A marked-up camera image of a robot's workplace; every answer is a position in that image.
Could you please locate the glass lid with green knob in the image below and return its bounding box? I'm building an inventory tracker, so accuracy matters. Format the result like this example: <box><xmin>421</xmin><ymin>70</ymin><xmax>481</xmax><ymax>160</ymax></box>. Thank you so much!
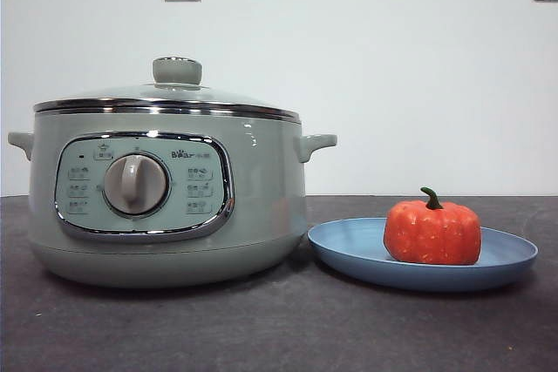
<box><xmin>33</xmin><ymin>56</ymin><xmax>303</xmax><ymax>114</ymax></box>

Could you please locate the orange pumpkin with green stem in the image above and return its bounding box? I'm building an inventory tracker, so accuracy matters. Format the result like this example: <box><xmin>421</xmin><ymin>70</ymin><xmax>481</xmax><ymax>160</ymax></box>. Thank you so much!
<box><xmin>383</xmin><ymin>186</ymin><xmax>483</xmax><ymax>266</ymax></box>

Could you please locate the pale green electric steamer pot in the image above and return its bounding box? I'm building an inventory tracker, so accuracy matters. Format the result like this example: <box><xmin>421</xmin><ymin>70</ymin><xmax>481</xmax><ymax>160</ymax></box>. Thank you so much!
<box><xmin>7</xmin><ymin>104</ymin><xmax>338</xmax><ymax>289</ymax></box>

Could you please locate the blue plate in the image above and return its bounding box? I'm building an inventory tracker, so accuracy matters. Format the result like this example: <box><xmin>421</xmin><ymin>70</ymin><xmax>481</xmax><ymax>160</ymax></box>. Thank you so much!
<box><xmin>307</xmin><ymin>216</ymin><xmax>539</xmax><ymax>294</ymax></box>

